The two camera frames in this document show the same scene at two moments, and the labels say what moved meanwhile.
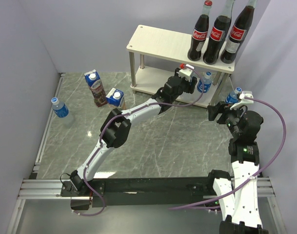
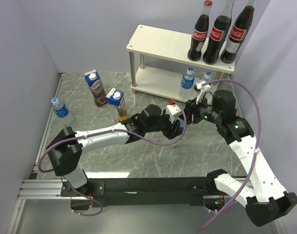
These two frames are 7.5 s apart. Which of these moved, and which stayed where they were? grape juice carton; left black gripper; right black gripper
Moved: left black gripper; right black gripper
Stayed: grape juice carton
